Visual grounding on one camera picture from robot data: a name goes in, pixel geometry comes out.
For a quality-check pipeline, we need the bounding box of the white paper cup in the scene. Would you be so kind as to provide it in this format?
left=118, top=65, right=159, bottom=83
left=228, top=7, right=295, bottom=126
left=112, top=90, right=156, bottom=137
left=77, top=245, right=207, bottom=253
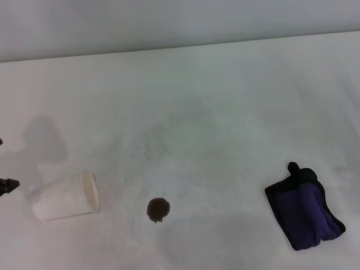
left=26, top=169, right=100, bottom=222

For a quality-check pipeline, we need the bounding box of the purple rag with black trim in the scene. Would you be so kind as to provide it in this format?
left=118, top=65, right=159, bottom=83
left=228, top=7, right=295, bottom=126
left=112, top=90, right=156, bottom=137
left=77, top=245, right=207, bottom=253
left=264, top=161, right=347, bottom=251

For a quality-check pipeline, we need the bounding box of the dark brown liquid stain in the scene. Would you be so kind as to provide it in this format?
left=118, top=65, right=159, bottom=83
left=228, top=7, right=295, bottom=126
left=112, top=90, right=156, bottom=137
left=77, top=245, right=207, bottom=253
left=146, top=197, right=171, bottom=224

